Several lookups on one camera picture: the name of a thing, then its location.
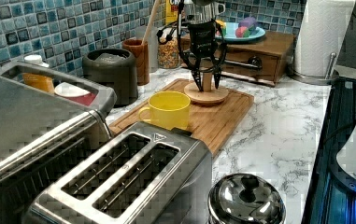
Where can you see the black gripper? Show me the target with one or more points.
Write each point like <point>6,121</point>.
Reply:
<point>206,41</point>

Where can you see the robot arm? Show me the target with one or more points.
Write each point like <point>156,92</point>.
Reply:
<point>197,11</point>

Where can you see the dark grey tea container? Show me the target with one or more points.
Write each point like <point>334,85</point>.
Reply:
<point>114,68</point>

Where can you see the chrome kettle lid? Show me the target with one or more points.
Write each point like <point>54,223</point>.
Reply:
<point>245,199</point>

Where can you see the red cup with white lid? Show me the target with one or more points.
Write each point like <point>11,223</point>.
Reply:
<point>74,93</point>

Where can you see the glass jar of cereal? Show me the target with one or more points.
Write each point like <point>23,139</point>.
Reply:
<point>168,57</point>

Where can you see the light blue plate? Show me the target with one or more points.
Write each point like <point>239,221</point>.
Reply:
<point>229,34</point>

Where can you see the yellow mug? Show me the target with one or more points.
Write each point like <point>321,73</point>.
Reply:
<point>167,109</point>

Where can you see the red green toy food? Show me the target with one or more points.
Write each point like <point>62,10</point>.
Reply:
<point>241,32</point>

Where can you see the wooden drawer box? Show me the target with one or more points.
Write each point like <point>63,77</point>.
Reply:
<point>263,60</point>

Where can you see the purple toy food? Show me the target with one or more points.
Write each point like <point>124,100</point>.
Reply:
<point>249,22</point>

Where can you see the brown ceramic utensil holder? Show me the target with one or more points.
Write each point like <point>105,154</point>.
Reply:
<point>140,50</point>

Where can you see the yellow cereal box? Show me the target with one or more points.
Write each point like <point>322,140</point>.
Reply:
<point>171,10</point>

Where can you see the metal paper towel holder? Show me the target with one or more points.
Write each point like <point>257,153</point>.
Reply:
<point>330,76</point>

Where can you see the paper towel roll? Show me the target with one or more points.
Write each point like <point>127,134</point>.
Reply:
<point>322,32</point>

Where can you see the stainless steel toaster oven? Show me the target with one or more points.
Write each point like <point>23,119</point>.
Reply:
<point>43,136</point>

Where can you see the wooden spoon handle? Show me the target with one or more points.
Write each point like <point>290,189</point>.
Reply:
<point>151,21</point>

